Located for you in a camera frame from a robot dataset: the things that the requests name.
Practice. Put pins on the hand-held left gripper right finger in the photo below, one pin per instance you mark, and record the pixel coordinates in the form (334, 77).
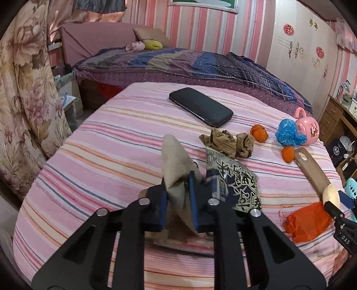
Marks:
(193, 200)

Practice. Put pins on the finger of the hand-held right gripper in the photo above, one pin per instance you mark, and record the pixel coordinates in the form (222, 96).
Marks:
(334, 210)

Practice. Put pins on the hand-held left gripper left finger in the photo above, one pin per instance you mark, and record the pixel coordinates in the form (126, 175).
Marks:
(160, 207)

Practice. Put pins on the pale yellow round piece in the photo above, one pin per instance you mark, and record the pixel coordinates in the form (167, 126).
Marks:
(331, 195)

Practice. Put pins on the light blue plastic basket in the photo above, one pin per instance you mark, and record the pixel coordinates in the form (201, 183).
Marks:
(351, 189)

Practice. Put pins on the wooden cutting board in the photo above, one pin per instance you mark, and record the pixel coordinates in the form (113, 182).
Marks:
(312, 173)

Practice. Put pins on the beige cloth rag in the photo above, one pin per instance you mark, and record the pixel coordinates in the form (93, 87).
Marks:
(174, 159)

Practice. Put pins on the brown stocking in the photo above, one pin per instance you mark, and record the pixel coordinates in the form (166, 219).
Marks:
(223, 142)

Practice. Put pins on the orange plastic bag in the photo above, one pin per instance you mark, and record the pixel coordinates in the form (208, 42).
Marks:
(306, 223)

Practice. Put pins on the black patterned cloth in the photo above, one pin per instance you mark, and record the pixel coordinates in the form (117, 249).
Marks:
(239, 181)

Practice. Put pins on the black printed box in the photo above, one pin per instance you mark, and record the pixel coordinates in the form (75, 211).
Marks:
(339, 152)

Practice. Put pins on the pink striped bed sheet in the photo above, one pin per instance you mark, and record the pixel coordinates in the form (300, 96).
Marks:
(111, 156)

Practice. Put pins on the orange tangerine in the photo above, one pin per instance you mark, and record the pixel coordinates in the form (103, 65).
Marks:
(287, 154)
(259, 133)

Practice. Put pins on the blue plastic bag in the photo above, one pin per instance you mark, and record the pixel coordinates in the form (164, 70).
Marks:
(287, 132)

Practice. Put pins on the wooden desk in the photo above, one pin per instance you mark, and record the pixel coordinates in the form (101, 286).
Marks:
(330, 117)

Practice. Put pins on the black leather wallet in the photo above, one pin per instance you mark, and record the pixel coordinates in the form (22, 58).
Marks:
(200, 107)

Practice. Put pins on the purple dotted bed sheet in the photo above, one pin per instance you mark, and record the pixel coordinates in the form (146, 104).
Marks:
(167, 78)

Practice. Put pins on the red cloth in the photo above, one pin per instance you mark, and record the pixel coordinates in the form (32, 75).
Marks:
(108, 90)

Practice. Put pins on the patchwork quilt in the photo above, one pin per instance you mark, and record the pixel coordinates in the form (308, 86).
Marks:
(195, 62)

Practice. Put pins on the cardboard box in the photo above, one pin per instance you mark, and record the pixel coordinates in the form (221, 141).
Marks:
(68, 94)

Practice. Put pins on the yellow cushion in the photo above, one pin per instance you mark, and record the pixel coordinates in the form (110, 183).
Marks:
(153, 45)

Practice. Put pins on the pink plush toy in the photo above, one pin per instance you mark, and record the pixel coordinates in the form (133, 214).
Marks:
(134, 46)

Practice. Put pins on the white wardrobe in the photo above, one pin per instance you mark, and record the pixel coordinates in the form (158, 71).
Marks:
(301, 50)

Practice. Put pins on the beige pillow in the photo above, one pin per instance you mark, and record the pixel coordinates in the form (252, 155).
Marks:
(152, 35)

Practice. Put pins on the floral curtain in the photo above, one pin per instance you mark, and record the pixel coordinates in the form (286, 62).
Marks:
(25, 97)

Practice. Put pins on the pink curtain valance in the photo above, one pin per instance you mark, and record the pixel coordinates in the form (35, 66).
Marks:
(347, 33)

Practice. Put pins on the pink bed headboard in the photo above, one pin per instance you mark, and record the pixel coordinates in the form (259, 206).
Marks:
(92, 39)

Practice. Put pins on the hanging dark cloth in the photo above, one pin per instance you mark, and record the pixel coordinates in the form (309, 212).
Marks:
(100, 5)

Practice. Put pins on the framed wall picture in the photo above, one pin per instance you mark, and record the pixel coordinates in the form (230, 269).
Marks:
(203, 5)

